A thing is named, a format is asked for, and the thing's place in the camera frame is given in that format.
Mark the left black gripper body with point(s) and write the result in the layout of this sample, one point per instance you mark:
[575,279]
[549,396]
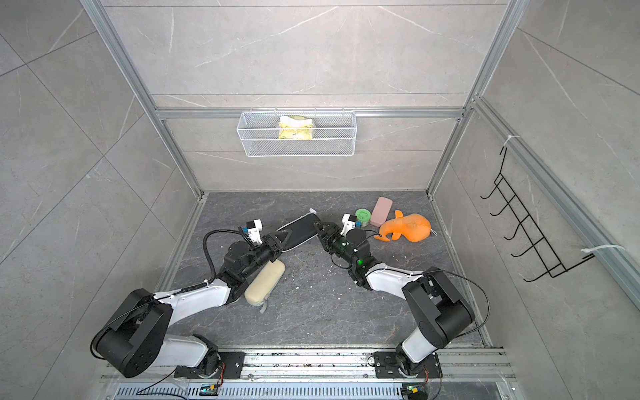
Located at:
[262,254]

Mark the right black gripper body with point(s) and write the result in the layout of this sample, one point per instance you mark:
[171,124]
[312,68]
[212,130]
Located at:
[338,245]

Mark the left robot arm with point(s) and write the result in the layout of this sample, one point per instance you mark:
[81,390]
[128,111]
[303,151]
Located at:
[136,337]

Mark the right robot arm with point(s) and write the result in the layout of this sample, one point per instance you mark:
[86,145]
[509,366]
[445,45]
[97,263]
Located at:
[440,311]

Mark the green lidded small jar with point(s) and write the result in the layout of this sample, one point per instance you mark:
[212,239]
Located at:
[363,216]

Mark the pink rectangular case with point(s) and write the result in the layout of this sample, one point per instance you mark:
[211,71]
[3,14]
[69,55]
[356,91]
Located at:
[380,212]

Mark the orange whale plush toy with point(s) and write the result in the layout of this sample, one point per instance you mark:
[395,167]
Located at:
[414,227]

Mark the yellow packet in basket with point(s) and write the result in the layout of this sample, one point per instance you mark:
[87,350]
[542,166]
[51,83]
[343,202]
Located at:
[295,128]

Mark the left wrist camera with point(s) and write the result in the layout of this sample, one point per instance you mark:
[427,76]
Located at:
[253,231]

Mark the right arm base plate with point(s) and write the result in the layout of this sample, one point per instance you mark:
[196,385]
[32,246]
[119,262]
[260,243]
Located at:
[395,365]

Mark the white wire wall basket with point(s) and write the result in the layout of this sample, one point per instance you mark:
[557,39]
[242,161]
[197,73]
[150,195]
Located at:
[335,134]

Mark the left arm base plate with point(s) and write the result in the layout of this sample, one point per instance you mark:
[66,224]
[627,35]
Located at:
[220,365]

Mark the aluminium front rail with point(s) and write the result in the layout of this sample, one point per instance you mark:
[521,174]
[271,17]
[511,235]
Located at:
[459,372]

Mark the black wall hook rack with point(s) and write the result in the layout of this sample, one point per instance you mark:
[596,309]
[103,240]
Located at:
[528,227]

